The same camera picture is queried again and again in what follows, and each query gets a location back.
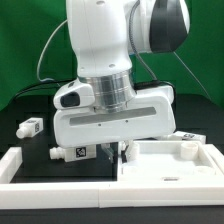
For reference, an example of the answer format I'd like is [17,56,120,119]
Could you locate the grey camera cable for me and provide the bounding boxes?
[36,19,70,83]

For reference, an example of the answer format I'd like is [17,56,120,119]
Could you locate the black cables on table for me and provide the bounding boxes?
[12,78,78,103]

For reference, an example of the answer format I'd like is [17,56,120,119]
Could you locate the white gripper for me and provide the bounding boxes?
[53,79,176,163]

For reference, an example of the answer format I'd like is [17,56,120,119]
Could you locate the white U-shaped fence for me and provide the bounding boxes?
[0,144,224,209]

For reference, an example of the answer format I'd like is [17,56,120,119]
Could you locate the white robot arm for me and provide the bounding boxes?
[50,0,190,162]

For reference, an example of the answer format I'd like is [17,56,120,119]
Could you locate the white square tabletop part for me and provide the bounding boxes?
[117,140,224,183]

